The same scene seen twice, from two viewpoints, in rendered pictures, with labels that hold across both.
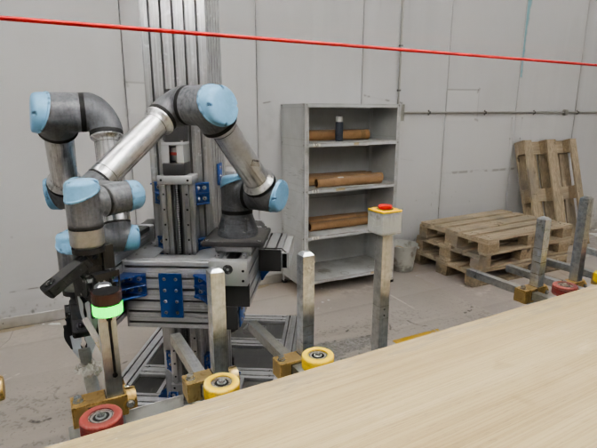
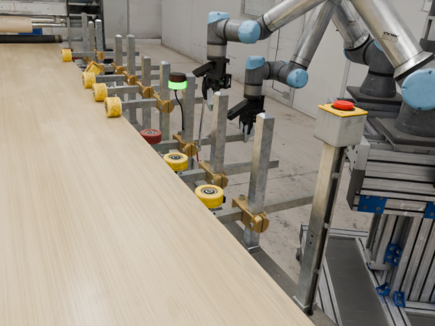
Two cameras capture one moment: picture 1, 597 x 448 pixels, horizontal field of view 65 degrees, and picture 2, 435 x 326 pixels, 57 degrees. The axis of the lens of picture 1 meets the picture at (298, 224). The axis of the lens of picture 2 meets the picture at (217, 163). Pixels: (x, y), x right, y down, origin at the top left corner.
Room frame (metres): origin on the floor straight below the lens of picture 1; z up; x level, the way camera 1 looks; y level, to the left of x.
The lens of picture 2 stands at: (1.07, -1.03, 1.43)
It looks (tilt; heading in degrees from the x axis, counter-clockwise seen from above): 24 degrees down; 90
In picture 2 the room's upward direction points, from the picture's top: 4 degrees clockwise
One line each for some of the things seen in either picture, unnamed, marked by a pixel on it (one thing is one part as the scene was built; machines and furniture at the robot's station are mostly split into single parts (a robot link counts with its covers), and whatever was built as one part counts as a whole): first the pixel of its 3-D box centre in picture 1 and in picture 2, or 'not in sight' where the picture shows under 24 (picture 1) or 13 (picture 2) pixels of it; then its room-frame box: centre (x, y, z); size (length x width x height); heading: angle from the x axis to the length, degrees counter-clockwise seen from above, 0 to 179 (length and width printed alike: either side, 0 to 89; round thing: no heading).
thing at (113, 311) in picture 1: (107, 307); (177, 84); (0.91, 0.40, 1.10); 0.06 x 0.06 x 0.02
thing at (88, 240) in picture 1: (86, 237); (217, 50); (1.05, 0.49, 1.21); 0.08 x 0.08 x 0.05
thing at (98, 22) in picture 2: not in sight; (100, 56); (0.23, 1.73, 0.94); 0.04 x 0.04 x 0.48; 29
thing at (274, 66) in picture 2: not in sight; (278, 71); (1.30, 0.63, 1.12); 0.11 x 0.11 x 0.08; 26
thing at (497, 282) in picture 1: (513, 288); not in sight; (1.71, -0.83, 0.83); 0.44 x 0.03 x 0.04; 29
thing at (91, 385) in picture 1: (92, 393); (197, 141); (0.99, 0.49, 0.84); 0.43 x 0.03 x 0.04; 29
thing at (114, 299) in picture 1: (106, 296); (177, 77); (0.91, 0.40, 1.12); 0.06 x 0.06 x 0.02
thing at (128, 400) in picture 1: (104, 404); (184, 145); (0.94, 0.44, 0.85); 0.14 x 0.06 x 0.05; 119
